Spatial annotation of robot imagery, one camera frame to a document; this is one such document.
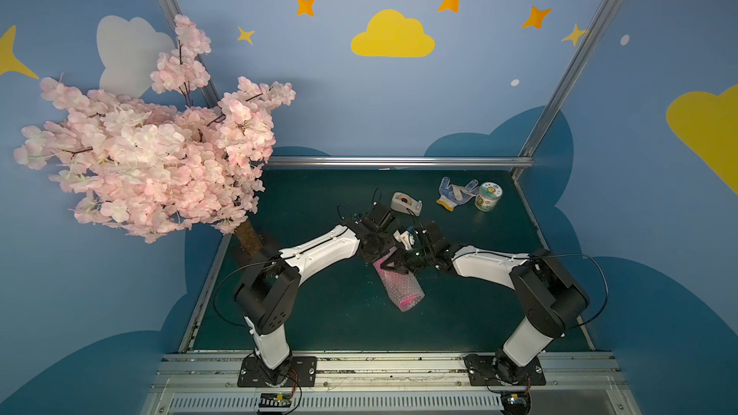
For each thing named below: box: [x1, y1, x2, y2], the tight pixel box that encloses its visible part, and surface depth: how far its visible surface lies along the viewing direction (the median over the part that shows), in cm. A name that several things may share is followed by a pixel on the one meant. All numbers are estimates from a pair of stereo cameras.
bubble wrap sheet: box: [372, 256, 426, 313], surface depth 84 cm
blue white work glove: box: [436, 176, 479, 212], surface depth 117 cm
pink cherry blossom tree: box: [13, 16, 296, 256], surface depth 59 cm
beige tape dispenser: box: [390, 191, 422, 218], surface depth 110 cm
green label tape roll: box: [474, 181, 503, 213], surface depth 109 cm
